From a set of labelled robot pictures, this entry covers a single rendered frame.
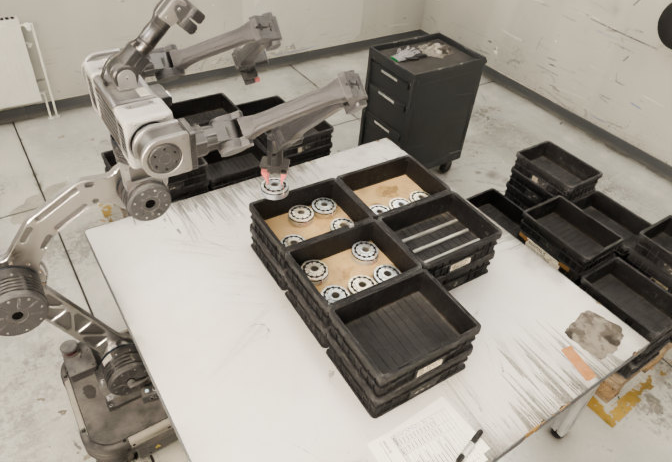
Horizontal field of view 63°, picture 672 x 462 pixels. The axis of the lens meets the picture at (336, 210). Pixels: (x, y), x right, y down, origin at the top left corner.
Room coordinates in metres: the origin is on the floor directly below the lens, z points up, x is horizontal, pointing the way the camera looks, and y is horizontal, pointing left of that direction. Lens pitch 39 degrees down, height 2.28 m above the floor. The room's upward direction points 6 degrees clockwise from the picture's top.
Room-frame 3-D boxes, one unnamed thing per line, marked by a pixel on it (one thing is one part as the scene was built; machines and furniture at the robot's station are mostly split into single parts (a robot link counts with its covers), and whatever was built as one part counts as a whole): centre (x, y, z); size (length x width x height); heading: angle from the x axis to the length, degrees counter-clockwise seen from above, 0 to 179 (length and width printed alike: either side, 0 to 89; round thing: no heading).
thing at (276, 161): (1.63, 0.24, 1.16); 0.10 x 0.07 x 0.07; 89
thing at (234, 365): (1.49, -0.09, 0.35); 1.60 x 1.60 x 0.70; 37
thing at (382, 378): (1.15, -0.25, 0.92); 0.40 x 0.30 x 0.02; 126
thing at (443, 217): (1.62, -0.40, 0.87); 0.40 x 0.30 x 0.11; 126
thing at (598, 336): (1.36, -1.01, 0.71); 0.22 x 0.19 x 0.01; 127
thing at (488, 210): (2.45, -0.93, 0.26); 0.40 x 0.30 x 0.23; 37
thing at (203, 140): (1.25, 0.39, 1.45); 0.09 x 0.08 x 0.12; 37
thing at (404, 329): (1.15, -0.25, 0.87); 0.40 x 0.30 x 0.11; 126
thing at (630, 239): (2.37, -1.49, 0.31); 0.40 x 0.30 x 0.34; 37
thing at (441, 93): (3.36, -0.48, 0.45); 0.60 x 0.45 x 0.90; 127
